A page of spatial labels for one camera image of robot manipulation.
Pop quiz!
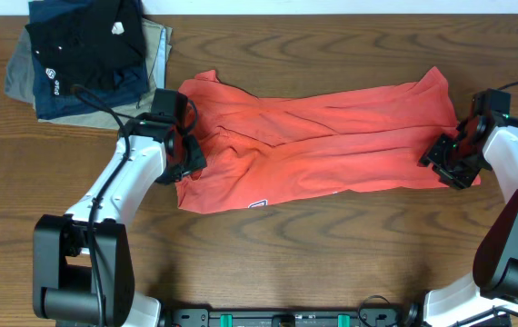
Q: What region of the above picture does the red t-shirt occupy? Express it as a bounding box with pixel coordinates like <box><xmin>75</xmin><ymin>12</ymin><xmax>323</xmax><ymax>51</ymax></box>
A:
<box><xmin>176</xmin><ymin>68</ymin><xmax>458</xmax><ymax>213</ymax></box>

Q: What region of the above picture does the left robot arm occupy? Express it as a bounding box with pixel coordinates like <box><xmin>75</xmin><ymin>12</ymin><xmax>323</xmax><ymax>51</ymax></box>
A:
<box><xmin>33</xmin><ymin>84</ymin><xmax>206</xmax><ymax>326</ymax></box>

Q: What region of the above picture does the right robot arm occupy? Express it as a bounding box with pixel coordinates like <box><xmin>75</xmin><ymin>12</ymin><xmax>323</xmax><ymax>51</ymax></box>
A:
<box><xmin>405</xmin><ymin>87</ymin><xmax>518</xmax><ymax>326</ymax></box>

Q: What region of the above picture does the navy folded shirt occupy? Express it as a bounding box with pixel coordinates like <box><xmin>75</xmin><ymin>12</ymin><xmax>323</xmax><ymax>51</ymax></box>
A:
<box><xmin>28</xmin><ymin>1</ymin><xmax>148</xmax><ymax>120</ymax></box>

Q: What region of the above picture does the khaki folded garment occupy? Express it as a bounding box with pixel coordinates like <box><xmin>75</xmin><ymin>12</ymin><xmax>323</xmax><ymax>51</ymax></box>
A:
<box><xmin>39</xmin><ymin>18</ymin><xmax>172</xmax><ymax>130</ymax></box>

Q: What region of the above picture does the black folded polo shirt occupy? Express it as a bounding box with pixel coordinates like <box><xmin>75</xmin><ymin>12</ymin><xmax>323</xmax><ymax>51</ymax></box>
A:
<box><xmin>25</xmin><ymin>0</ymin><xmax>145</xmax><ymax>96</ymax></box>

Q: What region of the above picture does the grey folded garment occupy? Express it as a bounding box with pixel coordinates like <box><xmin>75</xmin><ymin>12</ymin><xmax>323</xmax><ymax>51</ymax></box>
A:
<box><xmin>4</xmin><ymin>29</ymin><xmax>35</xmax><ymax>104</ymax></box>

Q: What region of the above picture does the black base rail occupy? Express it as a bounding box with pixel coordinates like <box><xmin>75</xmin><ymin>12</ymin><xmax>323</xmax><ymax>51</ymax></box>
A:
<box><xmin>157</xmin><ymin>304</ymin><xmax>416</xmax><ymax>327</ymax></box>

